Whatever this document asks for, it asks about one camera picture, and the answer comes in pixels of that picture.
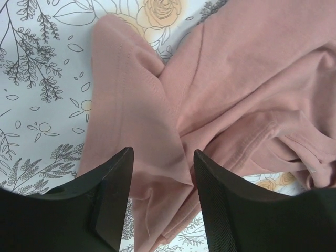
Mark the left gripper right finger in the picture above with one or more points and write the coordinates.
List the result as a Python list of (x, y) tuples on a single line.
[(241, 216)]

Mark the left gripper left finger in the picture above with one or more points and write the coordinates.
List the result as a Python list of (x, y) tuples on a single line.
[(85, 214)]

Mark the pink mario t shirt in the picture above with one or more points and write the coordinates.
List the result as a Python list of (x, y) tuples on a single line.
[(253, 87)]

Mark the floral table mat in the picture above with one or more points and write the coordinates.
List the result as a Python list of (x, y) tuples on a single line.
[(47, 79)]

